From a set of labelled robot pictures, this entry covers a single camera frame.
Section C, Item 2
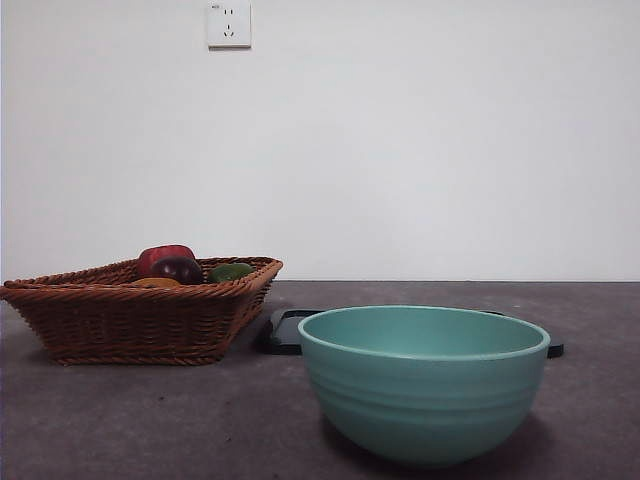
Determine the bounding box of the brown fuzzy kiwi fruit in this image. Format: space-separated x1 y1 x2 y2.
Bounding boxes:
130 277 183 289

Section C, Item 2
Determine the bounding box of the teal ribbed bowl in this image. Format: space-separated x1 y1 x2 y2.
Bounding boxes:
296 304 552 468

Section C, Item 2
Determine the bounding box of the green vegetable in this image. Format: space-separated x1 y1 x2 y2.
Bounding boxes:
206 262 257 285

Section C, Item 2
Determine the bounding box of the dark rectangular tray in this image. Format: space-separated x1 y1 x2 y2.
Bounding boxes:
255 308 567 360

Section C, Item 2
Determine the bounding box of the dark purple round fruit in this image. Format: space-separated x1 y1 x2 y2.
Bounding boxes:
149 256 206 286

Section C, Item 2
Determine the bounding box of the red bell pepper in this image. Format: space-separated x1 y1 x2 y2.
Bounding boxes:
137 244 198 284

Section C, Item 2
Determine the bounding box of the brown wicker basket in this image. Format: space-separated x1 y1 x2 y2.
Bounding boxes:
0 256 285 367

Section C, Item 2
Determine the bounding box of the white wall socket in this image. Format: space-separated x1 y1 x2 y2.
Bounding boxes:
207 1 253 51

